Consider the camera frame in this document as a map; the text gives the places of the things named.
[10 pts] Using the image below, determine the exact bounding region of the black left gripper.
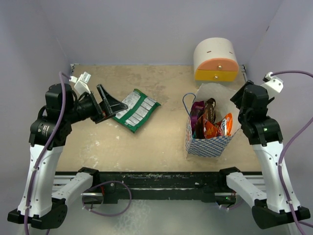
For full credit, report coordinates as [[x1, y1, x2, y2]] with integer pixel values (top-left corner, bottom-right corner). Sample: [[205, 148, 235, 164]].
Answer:
[[65, 84, 127, 124]]

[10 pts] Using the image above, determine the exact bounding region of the blue checkered paper bag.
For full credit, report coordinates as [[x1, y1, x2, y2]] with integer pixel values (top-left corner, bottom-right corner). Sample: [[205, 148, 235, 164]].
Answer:
[[182, 83, 240, 159]]

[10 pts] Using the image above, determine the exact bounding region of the green chips bag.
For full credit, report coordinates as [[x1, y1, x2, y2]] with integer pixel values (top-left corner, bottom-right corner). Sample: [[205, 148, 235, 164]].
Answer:
[[113, 89, 161, 133]]

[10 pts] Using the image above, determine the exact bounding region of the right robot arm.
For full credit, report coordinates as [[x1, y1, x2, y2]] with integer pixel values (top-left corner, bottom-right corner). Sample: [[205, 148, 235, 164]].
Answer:
[[217, 79, 311, 229]]

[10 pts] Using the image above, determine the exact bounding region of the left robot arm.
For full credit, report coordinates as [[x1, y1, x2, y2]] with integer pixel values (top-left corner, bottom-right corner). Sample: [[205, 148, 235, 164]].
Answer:
[[7, 83, 128, 230]]

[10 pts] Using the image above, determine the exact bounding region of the brown potato chips bag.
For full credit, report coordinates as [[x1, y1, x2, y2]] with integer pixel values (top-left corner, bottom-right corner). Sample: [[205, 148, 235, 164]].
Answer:
[[194, 98, 216, 139]]

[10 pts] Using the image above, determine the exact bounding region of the red doritos bag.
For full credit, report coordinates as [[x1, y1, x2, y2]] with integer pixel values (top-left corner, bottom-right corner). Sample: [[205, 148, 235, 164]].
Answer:
[[203, 121, 217, 139]]

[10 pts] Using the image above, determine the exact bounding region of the orange snack packet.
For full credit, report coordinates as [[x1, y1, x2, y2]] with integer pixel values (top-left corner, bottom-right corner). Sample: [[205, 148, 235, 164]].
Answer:
[[220, 113, 233, 136]]

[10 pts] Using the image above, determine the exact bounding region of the red candy packet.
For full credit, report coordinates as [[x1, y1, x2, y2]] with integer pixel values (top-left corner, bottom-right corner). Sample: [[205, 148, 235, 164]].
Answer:
[[214, 122, 224, 136]]

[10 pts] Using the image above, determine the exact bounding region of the purple snack packet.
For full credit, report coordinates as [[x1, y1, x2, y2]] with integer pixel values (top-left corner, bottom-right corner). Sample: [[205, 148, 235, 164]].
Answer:
[[190, 101, 204, 133]]

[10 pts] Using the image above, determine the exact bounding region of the round drawer box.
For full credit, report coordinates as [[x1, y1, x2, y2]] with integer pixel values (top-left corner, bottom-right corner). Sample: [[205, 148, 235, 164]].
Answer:
[[193, 37, 239, 82]]

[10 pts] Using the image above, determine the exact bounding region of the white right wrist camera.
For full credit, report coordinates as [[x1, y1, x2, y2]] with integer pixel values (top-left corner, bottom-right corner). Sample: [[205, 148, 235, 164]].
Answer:
[[261, 72, 284, 96]]

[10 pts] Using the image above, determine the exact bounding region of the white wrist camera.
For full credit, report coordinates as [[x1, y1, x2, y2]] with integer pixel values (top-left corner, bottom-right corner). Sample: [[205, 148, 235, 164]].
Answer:
[[69, 72, 91, 95], [261, 72, 284, 96]]

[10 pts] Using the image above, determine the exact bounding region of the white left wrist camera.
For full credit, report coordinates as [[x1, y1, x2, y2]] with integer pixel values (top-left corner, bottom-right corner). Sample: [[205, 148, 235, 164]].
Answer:
[[69, 72, 91, 95]]

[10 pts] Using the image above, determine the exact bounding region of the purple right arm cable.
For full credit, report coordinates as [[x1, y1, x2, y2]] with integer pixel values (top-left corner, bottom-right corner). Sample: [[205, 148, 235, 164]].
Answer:
[[268, 70, 313, 235]]

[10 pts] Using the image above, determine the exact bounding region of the purple cable under table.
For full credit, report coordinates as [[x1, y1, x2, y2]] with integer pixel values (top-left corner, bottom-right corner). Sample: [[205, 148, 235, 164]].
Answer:
[[82, 180, 133, 217]]

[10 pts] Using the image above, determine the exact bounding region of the black table edge rail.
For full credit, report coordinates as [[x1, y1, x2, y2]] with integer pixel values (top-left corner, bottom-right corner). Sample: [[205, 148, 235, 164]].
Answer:
[[83, 171, 232, 204]]

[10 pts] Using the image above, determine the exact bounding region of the purple cable right underside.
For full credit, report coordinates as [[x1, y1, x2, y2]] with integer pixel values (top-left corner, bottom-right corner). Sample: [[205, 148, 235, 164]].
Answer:
[[219, 190, 245, 212]]

